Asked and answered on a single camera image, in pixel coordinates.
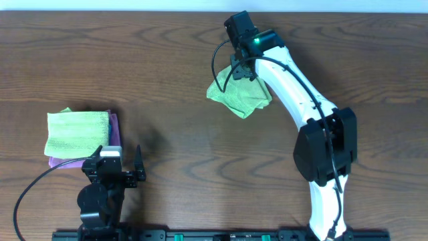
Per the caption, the black right camera cable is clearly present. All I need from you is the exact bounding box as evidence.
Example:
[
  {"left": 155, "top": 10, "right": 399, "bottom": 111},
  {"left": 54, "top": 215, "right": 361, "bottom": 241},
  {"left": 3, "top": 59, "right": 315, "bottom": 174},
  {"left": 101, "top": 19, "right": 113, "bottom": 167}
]
[{"left": 211, "top": 39, "right": 344, "bottom": 241}]

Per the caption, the light green microfiber cloth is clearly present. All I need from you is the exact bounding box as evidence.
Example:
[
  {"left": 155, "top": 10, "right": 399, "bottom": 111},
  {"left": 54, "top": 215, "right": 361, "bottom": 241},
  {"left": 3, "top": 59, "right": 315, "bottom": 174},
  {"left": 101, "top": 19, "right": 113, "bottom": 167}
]
[{"left": 206, "top": 77, "right": 272, "bottom": 119}]

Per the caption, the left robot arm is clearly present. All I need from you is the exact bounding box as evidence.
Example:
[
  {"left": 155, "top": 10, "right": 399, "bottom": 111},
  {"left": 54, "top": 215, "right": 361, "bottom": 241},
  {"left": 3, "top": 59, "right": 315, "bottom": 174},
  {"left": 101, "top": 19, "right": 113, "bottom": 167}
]
[{"left": 77, "top": 145, "right": 146, "bottom": 240}]

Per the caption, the black left camera cable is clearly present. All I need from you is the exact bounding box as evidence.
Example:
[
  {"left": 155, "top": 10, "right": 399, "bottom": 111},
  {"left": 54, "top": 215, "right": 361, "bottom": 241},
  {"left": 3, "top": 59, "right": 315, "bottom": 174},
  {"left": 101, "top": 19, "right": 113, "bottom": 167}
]
[{"left": 13, "top": 156, "right": 93, "bottom": 241}]

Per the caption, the folded green cloth on stack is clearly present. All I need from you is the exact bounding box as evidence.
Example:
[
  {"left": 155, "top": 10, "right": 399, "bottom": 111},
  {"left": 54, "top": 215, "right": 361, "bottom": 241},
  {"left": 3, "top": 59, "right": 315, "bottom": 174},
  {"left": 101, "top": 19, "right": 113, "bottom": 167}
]
[{"left": 44, "top": 108, "right": 110, "bottom": 159}]

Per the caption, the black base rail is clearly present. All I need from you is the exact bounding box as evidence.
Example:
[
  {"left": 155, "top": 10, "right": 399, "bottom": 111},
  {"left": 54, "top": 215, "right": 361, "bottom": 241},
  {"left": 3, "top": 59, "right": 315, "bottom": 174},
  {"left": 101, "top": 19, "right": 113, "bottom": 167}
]
[{"left": 51, "top": 228, "right": 391, "bottom": 241}]

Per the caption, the black camera cable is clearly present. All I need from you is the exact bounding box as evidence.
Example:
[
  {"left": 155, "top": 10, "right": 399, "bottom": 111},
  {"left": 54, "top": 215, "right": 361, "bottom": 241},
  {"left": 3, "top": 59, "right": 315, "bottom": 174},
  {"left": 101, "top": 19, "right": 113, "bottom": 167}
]
[
  {"left": 13, "top": 156, "right": 93, "bottom": 241},
  {"left": 211, "top": 39, "right": 344, "bottom": 241}
]

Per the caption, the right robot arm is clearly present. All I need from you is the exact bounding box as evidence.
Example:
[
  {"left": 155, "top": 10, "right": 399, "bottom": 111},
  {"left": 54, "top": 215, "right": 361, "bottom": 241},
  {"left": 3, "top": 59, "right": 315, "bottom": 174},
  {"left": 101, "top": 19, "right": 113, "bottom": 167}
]
[{"left": 227, "top": 27, "right": 357, "bottom": 240}]

